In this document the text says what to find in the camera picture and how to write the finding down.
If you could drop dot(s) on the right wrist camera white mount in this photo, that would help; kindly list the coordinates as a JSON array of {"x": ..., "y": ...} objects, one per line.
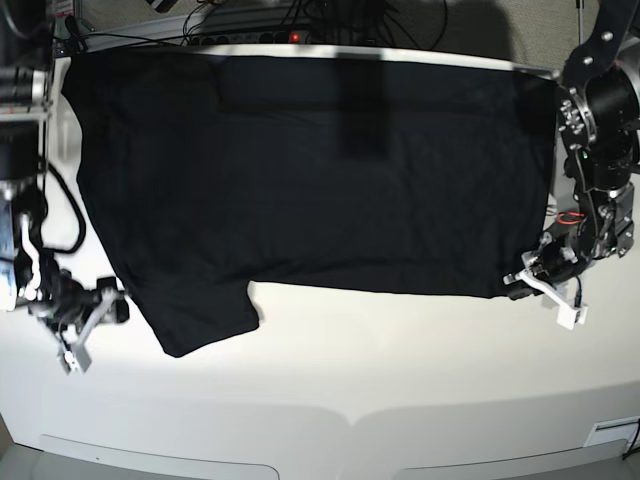
[{"x": 74, "y": 359}]

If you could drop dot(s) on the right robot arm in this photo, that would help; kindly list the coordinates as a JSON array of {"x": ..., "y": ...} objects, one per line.
[{"x": 30, "y": 274}]

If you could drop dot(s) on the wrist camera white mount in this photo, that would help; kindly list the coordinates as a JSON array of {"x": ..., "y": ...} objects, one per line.
[
  {"x": 74, "y": 359},
  {"x": 569, "y": 316}
]

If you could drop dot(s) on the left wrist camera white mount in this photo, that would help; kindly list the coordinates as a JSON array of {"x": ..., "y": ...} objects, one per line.
[{"x": 569, "y": 316}]

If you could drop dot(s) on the black T-shirt with sun print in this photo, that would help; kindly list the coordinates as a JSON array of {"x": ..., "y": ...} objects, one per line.
[{"x": 202, "y": 174}]

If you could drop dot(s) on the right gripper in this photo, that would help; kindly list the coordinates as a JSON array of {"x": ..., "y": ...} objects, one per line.
[{"x": 71, "y": 307}]

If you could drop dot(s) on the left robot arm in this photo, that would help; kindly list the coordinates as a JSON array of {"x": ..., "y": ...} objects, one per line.
[{"x": 598, "y": 122}]

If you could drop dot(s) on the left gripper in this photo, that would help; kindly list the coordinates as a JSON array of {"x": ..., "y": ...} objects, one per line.
[{"x": 555, "y": 260}]

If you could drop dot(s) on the black power strip red switch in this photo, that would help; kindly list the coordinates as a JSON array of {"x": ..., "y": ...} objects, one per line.
[{"x": 265, "y": 37}]

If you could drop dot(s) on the thin metal pole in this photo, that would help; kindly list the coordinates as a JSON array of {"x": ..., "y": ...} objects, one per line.
[{"x": 580, "y": 6}]

